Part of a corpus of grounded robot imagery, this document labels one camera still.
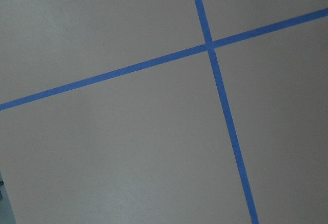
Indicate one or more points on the blue tape line lengthwise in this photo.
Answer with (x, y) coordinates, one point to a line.
(209, 43)

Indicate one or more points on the blue tape line crosswise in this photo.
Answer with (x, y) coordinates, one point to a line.
(168, 58)

